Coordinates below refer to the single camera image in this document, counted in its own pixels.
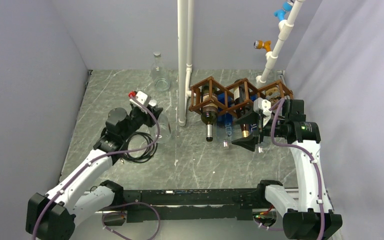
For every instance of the white angled pvc pipe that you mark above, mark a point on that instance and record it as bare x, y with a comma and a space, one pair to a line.
285, 28

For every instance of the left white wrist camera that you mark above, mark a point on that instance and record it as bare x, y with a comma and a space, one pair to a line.
138, 98

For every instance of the blue pipe valve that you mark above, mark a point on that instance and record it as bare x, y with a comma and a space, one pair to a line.
285, 8

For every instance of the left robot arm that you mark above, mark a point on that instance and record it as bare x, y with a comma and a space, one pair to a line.
56, 214

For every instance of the clear bottle with cork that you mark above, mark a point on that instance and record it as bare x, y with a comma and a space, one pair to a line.
163, 121

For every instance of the clear blue-label bottle left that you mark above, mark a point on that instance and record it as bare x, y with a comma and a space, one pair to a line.
224, 129

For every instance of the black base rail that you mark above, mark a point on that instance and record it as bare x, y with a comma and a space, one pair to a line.
137, 206

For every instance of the brown bottle gold foil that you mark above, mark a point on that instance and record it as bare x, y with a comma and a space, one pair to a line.
239, 96

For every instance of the orange pipe valve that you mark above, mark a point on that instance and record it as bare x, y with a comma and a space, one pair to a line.
266, 45

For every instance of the clear blue-label bottle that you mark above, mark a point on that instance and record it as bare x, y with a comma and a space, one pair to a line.
259, 130
224, 129

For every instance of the clear blue-label bottle right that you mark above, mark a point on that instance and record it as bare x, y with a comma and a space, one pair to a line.
259, 130

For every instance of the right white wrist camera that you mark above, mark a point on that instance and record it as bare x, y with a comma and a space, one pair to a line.
262, 107

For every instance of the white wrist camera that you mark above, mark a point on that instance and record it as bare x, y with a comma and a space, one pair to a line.
262, 107
138, 98

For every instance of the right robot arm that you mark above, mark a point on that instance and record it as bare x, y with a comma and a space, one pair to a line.
311, 216

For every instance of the white vertical pvc pipe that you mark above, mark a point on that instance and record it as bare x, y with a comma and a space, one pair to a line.
182, 46

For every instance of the brown wooden wine rack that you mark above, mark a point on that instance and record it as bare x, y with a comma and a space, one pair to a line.
225, 94

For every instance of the clear bottle dark label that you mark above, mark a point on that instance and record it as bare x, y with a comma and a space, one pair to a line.
159, 74

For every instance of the small dark bottle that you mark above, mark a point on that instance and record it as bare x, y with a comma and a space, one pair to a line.
274, 99

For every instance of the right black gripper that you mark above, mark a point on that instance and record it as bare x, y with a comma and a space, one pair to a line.
248, 143

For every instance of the dark green wine bottle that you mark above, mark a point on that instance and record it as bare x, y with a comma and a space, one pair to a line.
209, 112

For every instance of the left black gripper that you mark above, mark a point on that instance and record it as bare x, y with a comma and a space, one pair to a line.
149, 121

